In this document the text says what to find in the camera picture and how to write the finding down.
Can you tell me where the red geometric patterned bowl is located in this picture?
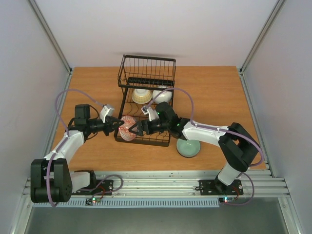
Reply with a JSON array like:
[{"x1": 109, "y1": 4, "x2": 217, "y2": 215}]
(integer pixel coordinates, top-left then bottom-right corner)
[{"x1": 118, "y1": 116, "x2": 137, "y2": 141}]

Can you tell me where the blue yellow patterned bowl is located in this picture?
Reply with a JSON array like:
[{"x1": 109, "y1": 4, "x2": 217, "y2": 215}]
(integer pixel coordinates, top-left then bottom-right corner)
[{"x1": 131, "y1": 89, "x2": 152, "y2": 104}]

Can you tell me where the white bowl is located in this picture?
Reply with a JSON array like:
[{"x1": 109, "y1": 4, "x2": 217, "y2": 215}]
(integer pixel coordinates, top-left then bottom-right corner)
[{"x1": 152, "y1": 90, "x2": 173, "y2": 104}]

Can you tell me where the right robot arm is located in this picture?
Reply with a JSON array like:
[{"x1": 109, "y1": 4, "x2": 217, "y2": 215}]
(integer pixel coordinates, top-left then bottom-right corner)
[{"x1": 129, "y1": 102, "x2": 261, "y2": 195}]

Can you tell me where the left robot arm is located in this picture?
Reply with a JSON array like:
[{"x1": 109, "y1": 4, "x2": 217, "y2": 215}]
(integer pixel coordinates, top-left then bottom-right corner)
[{"x1": 30, "y1": 104, "x2": 124, "y2": 206}]

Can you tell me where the light green celadon bowl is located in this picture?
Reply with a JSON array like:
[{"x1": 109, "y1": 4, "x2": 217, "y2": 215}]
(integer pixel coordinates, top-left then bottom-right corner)
[{"x1": 176, "y1": 139, "x2": 201, "y2": 158}]

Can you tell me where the left small circuit board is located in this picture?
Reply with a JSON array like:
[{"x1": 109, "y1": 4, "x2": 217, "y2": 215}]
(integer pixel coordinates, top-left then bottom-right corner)
[{"x1": 85, "y1": 197, "x2": 101, "y2": 205}]

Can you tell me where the small circuit board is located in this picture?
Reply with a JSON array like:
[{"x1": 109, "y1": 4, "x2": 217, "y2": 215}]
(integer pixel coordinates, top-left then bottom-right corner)
[
  {"x1": 219, "y1": 196, "x2": 235, "y2": 203},
  {"x1": 85, "y1": 197, "x2": 101, "y2": 205}
]

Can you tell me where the right small circuit board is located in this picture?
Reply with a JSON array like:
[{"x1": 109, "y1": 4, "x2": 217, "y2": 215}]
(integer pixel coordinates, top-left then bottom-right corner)
[{"x1": 219, "y1": 196, "x2": 235, "y2": 203}]

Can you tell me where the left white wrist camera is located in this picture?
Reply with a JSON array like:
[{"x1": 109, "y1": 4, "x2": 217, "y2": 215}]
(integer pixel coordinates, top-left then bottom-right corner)
[{"x1": 99, "y1": 104, "x2": 115, "y2": 123}]

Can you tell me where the black wire dish rack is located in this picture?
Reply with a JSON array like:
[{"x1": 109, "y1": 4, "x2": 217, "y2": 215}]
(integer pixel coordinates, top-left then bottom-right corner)
[{"x1": 114, "y1": 54, "x2": 176, "y2": 147}]

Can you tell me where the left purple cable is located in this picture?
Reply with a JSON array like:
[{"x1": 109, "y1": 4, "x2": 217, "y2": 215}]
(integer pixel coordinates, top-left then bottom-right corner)
[{"x1": 46, "y1": 89, "x2": 123, "y2": 208}]

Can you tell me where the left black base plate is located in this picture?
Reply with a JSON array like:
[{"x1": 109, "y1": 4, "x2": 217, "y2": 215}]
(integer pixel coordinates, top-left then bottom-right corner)
[{"x1": 72, "y1": 179, "x2": 114, "y2": 196}]

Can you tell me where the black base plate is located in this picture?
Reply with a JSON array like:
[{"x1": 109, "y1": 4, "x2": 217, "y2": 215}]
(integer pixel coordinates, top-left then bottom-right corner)
[
  {"x1": 195, "y1": 179, "x2": 244, "y2": 195},
  {"x1": 72, "y1": 179, "x2": 114, "y2": 196}
]

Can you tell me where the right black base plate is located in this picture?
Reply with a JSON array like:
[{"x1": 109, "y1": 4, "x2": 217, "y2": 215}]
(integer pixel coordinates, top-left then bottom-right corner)
[{"x1": 195, "y1": 179, "x2": 244, "y2": 195}]

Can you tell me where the light blue slotted cable duct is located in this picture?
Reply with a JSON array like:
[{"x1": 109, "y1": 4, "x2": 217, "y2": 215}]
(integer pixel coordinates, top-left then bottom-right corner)
[{"x1": 32, "y1": 197, "x2": 220, "y2": 209}]

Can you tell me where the left aluminium corner post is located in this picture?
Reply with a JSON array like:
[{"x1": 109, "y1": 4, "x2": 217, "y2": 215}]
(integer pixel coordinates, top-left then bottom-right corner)
[{"x1": 26, "y1": 0, "x2": 73, "y2": 75}]

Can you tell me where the aluminium corner post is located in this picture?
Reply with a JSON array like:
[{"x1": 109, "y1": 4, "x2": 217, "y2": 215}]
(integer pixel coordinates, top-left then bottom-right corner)
[
  {"x1": 26, "y1": 0, "x2": 73, "y2": 75},
  {"x1": 239, "y1": 0, "x2": 287, "y2": 75}
]

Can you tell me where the aluminium frame rail base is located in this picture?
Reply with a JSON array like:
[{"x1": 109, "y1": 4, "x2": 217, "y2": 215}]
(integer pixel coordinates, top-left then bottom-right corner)
[{"x1": 22, "y1": 169, "x2": 290, "y2": 197}]

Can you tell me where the right aluminium corner post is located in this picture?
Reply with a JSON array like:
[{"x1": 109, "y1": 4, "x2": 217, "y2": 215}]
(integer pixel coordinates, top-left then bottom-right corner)
[{"x1": 239, "y1": 0, "x2": 287, "y2": 75}]

